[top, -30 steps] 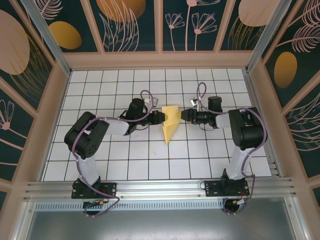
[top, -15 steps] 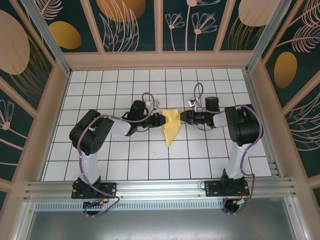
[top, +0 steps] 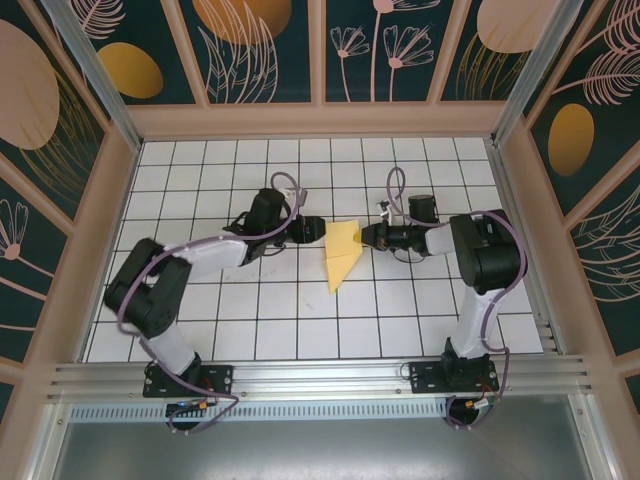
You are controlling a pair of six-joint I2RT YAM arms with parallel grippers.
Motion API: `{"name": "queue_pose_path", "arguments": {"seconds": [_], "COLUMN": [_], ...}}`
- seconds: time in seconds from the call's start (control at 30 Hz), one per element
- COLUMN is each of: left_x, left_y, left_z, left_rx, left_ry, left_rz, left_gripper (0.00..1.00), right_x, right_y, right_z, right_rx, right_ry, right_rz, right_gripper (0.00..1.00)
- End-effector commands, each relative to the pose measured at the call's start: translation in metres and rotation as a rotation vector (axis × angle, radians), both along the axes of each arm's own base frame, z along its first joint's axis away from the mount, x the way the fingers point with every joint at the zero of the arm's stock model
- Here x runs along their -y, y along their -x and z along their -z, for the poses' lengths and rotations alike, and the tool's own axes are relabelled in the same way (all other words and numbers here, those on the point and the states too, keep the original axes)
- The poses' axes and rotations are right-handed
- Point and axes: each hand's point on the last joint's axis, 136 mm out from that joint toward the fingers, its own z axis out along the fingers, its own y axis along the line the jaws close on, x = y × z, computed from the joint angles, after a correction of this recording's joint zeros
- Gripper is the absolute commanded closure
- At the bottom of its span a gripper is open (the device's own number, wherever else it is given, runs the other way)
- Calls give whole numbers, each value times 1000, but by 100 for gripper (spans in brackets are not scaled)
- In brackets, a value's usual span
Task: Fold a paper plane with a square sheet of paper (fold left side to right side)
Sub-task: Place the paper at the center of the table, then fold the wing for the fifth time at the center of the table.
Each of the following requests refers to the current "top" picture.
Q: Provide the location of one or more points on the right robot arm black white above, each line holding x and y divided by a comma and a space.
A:
490, 255

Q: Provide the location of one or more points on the grey metal sheet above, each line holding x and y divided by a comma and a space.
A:
320, 455

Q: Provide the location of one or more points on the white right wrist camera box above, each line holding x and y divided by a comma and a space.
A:
385, 209

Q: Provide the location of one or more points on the aluminium side rail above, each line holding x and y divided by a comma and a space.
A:
520, 225

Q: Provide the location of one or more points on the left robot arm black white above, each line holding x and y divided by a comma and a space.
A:
150, 295

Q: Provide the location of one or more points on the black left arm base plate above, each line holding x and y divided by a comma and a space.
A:
215, 380

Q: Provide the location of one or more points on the aluminium mounting rail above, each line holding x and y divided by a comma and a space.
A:
320, 375

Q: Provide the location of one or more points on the small controller circuit board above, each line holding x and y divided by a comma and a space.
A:
481, 404
192, 406

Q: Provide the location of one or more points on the aluminium corner post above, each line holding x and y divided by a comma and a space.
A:
95, 75
540, 70

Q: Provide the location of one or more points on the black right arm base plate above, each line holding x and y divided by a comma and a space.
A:
425, 377

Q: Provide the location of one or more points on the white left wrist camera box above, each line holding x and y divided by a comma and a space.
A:
295, 195

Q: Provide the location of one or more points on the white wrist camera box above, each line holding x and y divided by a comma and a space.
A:
385, 209
295, 195

